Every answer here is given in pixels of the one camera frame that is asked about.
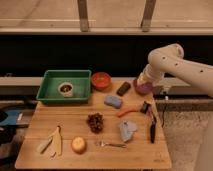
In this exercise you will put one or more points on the dark brown block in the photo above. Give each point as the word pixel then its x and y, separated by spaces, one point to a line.
pixel 123 88

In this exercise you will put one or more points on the blue object at left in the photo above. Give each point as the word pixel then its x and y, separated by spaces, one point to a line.
pixel 13 117

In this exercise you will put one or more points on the black handled knife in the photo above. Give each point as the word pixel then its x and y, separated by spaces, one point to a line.
pixel 153 126

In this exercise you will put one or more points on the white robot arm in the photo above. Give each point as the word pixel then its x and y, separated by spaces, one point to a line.
pixel 170 59

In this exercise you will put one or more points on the purple bowl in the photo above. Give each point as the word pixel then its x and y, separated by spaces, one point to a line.
pixel 143 87

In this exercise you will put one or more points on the yellow round fruit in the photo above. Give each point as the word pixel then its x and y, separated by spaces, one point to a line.
pixel 78 145

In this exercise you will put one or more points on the bunch of dark grapes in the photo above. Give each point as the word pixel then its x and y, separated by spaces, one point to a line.
pixel 95 122

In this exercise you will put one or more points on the blue sponge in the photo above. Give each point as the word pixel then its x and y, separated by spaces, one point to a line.
pixel 113 101

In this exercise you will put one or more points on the banana peel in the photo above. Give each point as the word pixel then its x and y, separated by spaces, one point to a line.
pixel 54 141

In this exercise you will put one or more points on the light blue cloth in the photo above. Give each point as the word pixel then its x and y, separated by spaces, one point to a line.
pixel 127 130

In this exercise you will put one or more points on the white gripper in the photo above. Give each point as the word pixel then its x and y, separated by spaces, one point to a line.
pixel 150 75

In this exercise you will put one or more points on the silver fork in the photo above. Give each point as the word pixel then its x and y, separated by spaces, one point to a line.
pixel 102 144

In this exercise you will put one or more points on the small white cup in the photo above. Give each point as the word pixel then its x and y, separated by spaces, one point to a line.
pixel 66 89

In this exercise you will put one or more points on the green plastic tray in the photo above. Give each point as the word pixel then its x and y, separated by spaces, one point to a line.
pixel 48 90

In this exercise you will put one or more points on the red bowl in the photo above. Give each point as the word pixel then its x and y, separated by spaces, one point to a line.
pixel 100 80

